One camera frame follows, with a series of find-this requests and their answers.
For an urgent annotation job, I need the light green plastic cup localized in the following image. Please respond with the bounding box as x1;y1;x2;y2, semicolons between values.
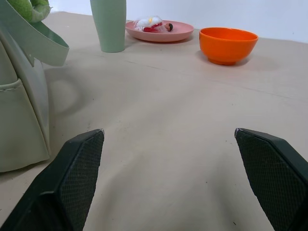
90;0;128;53

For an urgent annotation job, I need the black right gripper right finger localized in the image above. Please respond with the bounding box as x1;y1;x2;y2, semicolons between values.
234;128;308;231

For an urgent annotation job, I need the orange plastic bowl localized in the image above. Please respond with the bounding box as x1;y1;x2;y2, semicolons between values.
199;27;259;66

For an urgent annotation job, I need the pink plastic plate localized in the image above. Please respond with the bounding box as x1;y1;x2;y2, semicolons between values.
125;20;195;43

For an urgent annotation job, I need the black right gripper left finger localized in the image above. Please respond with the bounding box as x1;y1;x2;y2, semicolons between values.
0;128;105;231

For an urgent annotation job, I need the pale green bag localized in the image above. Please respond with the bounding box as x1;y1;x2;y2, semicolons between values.
0;0;70;173

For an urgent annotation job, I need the green plush toy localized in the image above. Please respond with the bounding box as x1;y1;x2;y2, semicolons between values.
16;0;51;24

